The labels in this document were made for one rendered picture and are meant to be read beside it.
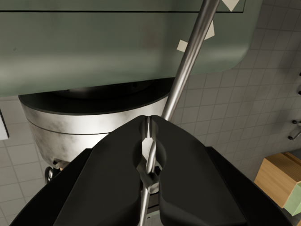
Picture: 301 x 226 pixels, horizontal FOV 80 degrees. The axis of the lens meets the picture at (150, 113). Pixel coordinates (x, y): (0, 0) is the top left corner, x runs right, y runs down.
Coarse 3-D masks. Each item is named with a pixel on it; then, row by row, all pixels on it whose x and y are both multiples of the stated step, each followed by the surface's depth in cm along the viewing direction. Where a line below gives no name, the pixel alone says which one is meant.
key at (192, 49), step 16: (208, 0) 13; (208, 16) 14; (192, 32) 15; (192, 48) 15; (192, 64) 16; (176, 80) 17; (176, 96) 18; (144, 192) 26; (144, 208) 27; (144, 224) 29
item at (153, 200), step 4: (156, 192) 83; (152, 196) 82; (156, 196) 83; (152, 200) 84; (156, 200) 85; (148, 204) 84; (152, 204) 85; (156, 204) 87; (148, 208) 86; (152, 208) 86; (156, 208) 87; (148, 212) 87; (152, 212) 88
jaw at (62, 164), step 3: (57, 159) 32; (57, 162) 33; (60, 162) 32; (63, 162) 32; (66, 162) 32; (69, 162) 31; (60, 165) 33; (63, 165) 33; (66, 165) 32; (63, 168) 33
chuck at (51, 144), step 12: (36, 132) 30; (48, 132) 28; (60, 132) 28; (108, 132) 28; (36, 144) 35; (48, 144) 30; (60, 144) 29; (72, 144) 28; (84, 144) 28; (144, 144) 32; (48, 156) 32; (60, 156) 30; (72, 156) 30; (144, 156) 33
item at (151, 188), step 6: (144, 162) 27; (138, 168) 26; (144, 168) 26; (144, 174) 25; (150, 174) 25; (156, 174) 25; (144, 180) 25; (150, 180) 24; (156, 180) 24; (150, 186) 23; (156, 186) 24; (150, 192) 24
